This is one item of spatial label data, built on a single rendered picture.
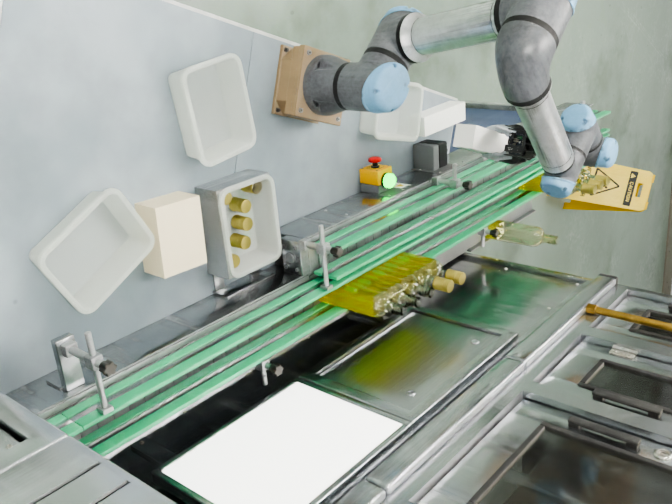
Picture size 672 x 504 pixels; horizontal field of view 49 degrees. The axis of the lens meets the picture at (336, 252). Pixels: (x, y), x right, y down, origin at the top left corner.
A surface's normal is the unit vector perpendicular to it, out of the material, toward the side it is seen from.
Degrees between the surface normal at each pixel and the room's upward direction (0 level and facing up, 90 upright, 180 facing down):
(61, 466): 90
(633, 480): 90
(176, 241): 0
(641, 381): 90
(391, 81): 8
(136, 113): 0
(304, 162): 0
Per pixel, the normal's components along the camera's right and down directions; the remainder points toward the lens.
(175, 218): 0.76, 0.18
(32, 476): -0.08, -0.93
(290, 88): -0.64, -0.01
